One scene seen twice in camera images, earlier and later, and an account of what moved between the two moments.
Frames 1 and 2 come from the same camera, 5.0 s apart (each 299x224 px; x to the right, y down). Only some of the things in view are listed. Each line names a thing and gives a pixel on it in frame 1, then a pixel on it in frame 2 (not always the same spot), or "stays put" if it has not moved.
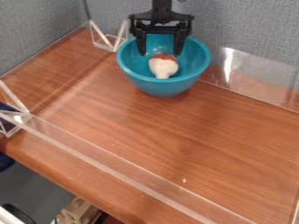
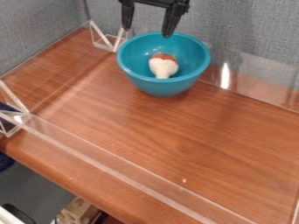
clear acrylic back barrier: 262,76 stays put
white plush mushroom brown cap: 163,65 stays put
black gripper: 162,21 to 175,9
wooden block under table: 79,212 stays put
